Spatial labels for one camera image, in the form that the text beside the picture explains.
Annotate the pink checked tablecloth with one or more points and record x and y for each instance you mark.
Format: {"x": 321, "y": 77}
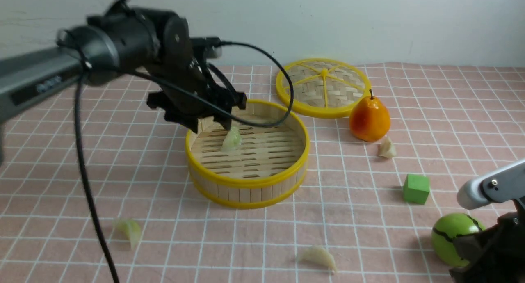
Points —
{"x": 449, "y": 123}

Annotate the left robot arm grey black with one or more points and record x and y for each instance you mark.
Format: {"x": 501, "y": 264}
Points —
{"x": 114, "y": 44}

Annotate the woven bamboo steamer lid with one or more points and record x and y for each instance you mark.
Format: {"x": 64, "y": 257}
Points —
{"x": 323, "y": 88}

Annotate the green cube block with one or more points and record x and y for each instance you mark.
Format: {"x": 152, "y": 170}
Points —
{"x": 416, "y": 189}

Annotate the white dumpling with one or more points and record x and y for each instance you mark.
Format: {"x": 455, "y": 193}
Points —
{"x": 318, "y": 255}
{"x": 387, "y": 148}

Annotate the green toy watermelon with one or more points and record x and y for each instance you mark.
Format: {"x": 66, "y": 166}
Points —
{"x": 446, "y": 229}

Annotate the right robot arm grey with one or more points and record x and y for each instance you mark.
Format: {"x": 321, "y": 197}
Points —
{"x": 504, "y": 184}

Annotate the green dumpling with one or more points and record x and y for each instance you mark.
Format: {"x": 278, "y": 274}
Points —
{"x": 232, "y": 140}
{"x": 131, "y": 230}

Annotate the bamboo steamer tray yellow rim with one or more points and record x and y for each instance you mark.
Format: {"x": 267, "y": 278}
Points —
{"x": 269, "y": 166}

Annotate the orange toy pear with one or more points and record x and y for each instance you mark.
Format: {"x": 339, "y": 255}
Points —
{"x": 370, "y": 119}

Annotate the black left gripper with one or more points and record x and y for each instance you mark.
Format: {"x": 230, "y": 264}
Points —
{"x": 193, "y": 89}

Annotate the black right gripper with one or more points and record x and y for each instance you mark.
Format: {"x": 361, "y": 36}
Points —
{"x": 495, "y": 255}

